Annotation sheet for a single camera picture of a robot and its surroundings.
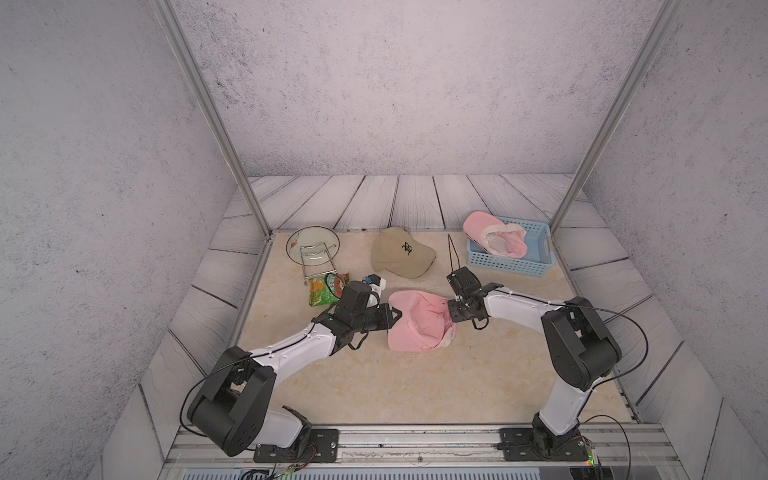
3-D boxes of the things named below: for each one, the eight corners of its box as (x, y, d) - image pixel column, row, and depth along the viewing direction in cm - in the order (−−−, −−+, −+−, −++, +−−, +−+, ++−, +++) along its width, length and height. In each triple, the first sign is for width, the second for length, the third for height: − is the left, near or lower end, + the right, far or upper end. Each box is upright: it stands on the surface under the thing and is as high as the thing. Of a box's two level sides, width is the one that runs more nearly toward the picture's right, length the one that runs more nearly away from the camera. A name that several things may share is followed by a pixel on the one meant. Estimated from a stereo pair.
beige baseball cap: (371, 277, 109) (370, 263, 103) (374, 242, 121) (372, 227, 115) (434, 277, 109) (436, 263, 103) (430, 241, 121) (432, 227, 115)
